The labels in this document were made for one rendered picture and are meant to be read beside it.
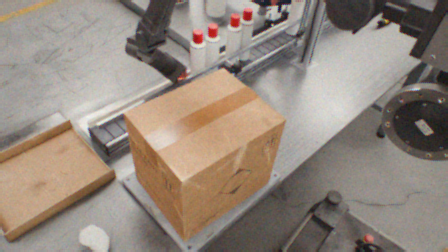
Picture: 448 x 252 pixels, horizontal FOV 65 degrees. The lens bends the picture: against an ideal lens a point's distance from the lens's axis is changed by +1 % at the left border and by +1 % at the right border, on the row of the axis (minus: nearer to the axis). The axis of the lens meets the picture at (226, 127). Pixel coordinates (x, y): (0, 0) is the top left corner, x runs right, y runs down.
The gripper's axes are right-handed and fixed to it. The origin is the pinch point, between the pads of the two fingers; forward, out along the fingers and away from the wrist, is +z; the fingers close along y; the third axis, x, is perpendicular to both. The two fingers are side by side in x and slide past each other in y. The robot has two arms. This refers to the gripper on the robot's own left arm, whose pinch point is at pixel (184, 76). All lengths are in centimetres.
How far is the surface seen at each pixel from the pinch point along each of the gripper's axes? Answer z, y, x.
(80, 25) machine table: 5, 67, 10
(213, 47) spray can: 1.3, -2.0, -13.8
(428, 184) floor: 150, -80, -30
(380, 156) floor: 148, -49, -28
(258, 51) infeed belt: 29.3, -0.7, -25.1
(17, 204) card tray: -31, -4, 53
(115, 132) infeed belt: -14.4, -2.0, 25.7
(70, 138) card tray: -17.6, 8.8, 36.4
